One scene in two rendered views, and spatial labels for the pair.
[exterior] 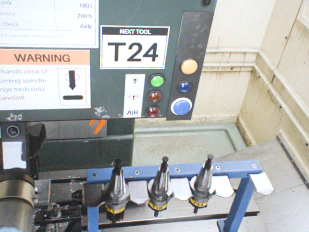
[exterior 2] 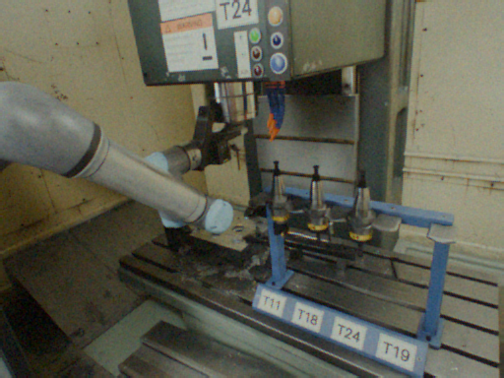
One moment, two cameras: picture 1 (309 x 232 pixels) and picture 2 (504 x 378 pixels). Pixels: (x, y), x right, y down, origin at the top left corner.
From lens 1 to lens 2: 62 cm
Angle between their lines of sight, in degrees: 46
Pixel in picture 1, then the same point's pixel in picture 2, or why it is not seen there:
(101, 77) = (220, 36)
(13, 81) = (178, 46)
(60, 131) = not seen: hidden behind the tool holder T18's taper
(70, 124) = not seen: hidden behind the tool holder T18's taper
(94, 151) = (342, 234)
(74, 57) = (204, 21)
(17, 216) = (170, 152)
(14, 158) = (199, 132)
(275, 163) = not seen: outside the picture
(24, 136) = (207, 116)
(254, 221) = (480, 337)
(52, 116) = (199, 77)
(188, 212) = (392, 294)
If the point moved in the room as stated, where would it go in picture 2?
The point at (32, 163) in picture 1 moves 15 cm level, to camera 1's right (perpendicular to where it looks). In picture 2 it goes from (215, 146) to (250, 155)
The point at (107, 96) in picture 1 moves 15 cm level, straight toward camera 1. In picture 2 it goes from (226, 55) to (166, 61)
